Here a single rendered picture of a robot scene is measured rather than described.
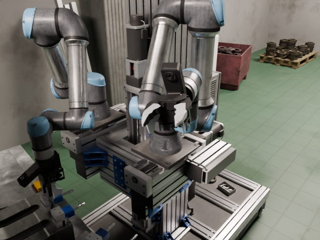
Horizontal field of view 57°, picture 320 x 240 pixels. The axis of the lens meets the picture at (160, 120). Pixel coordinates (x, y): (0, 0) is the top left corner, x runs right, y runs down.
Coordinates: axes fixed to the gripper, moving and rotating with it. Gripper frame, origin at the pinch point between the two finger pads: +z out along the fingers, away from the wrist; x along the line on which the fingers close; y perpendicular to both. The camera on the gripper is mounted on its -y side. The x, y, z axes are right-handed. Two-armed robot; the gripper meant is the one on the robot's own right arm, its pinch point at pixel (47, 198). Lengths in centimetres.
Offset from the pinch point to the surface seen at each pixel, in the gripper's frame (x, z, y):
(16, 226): -5.1, 2.1, -14.3
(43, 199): -0.9, -1.3, -1.9
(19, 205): 6.0, 1.8, -9.8
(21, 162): 51, 10, 3
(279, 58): 198, 75, 560
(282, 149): 21, 90, 256
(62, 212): -12.7, -1.3, 1.0
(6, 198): 24.9, 10.4, -11.3
